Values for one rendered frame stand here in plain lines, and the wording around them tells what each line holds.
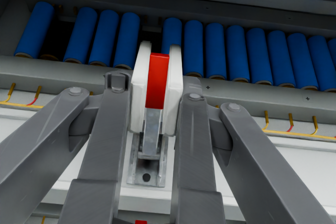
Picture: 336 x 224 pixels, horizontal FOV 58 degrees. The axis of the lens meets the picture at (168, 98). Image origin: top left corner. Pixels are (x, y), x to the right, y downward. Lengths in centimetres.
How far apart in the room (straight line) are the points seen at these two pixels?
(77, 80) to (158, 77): 8
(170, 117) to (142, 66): 3
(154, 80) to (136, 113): 4
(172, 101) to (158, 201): 10
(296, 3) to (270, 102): 12
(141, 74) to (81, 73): 10
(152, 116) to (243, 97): 8
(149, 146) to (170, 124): 6
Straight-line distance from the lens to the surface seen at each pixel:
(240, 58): 28
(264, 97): 25
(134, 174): 21
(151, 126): 20
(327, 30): 34
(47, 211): 39
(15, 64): 27
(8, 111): 26
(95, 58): 26
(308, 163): 27
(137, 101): 15
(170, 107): 15
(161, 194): 23
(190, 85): 17
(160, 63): 19
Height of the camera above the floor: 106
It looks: 37 degrees down
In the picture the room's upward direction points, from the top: 8 degrees clockwise
